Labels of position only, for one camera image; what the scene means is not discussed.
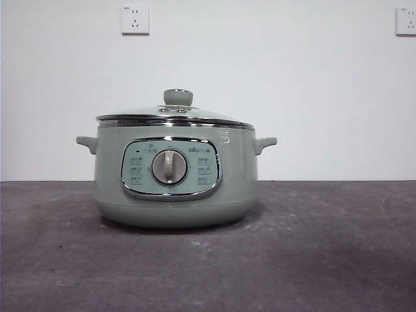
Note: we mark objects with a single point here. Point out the glass lid with green knob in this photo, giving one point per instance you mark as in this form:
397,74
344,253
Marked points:
177,97

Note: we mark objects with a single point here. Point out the green electric cooking pot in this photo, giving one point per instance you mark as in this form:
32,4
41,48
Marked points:
234,175

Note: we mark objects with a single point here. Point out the white wall socket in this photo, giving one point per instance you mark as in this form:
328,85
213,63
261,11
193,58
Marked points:
135,20
406,21

